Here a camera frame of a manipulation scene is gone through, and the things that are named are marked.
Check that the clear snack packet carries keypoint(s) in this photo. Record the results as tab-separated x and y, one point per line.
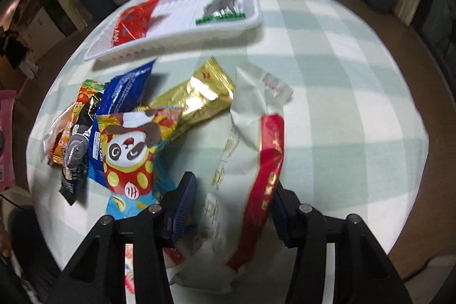
53	136

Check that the blue snack packet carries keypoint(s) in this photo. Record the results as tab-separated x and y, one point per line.
124	86

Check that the gold snack packet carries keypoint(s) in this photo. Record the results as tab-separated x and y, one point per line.
199	94

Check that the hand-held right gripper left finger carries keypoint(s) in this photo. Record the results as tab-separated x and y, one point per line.
183	208

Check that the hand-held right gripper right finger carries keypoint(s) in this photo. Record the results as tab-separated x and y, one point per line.
283	227

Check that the white plastic tray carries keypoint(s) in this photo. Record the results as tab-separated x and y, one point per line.
185	5

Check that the pink box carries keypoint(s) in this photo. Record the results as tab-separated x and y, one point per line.
7	140

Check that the green grey snack packet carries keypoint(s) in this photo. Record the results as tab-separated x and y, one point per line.
221	6

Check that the red snack packet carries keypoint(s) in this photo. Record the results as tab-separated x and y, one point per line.
131	22

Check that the green checked tablecloth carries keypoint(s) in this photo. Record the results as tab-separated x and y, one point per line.
338	111

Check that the panda print snack packet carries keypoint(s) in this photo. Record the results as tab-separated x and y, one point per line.
131	151

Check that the large white snack packet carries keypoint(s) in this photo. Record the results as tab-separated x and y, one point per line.
245	104

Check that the black snack packet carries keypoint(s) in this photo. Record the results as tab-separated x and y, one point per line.
73	179

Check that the orange snack packet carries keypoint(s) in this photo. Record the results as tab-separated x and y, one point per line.
83	101

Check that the brown patterned snack packet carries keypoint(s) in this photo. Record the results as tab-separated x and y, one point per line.
267	175

